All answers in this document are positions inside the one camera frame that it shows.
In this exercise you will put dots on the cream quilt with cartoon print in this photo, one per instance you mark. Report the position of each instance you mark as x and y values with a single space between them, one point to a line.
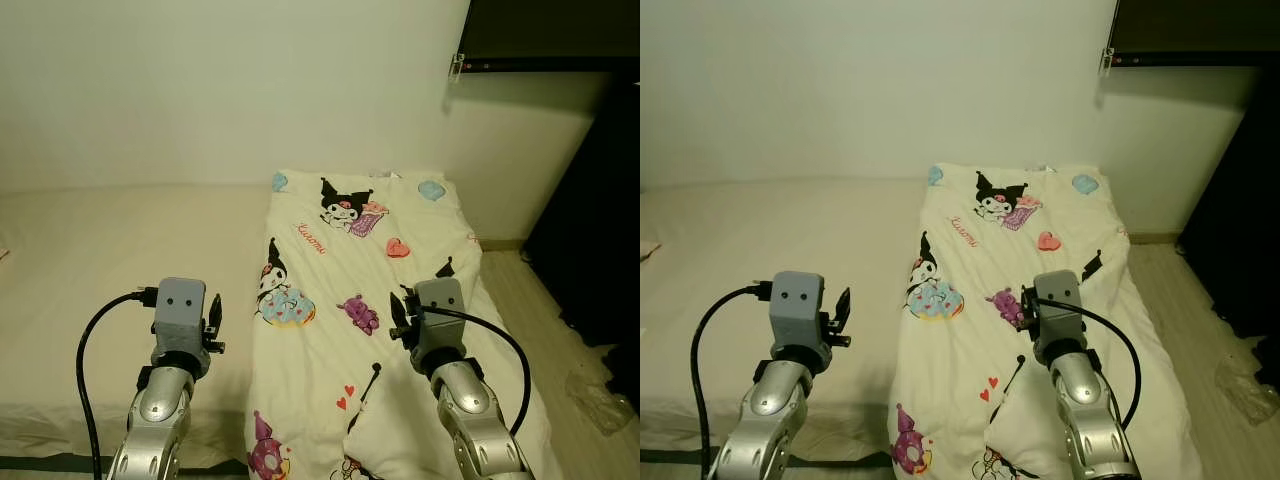
370 320
1020 310

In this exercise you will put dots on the mattress with beige sheet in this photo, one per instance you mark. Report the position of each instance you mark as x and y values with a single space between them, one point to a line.
120 300
780 300

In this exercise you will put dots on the clear plastic bag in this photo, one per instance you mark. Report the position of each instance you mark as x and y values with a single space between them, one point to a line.
1245 385
600 395

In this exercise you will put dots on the dark cabinet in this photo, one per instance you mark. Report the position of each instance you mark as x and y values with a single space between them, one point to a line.
590 200
1235 200

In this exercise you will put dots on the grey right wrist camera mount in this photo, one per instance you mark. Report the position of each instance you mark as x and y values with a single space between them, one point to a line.
1058 310
437 315

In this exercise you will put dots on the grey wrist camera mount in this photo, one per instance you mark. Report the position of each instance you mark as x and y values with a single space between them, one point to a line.
180 315
1058 310
437 315
797 310

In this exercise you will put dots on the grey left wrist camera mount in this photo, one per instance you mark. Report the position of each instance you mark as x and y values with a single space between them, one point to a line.
797 310
180 315

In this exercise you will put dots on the dark wall shelf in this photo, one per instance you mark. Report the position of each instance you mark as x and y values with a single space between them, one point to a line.
1195 30
550 35

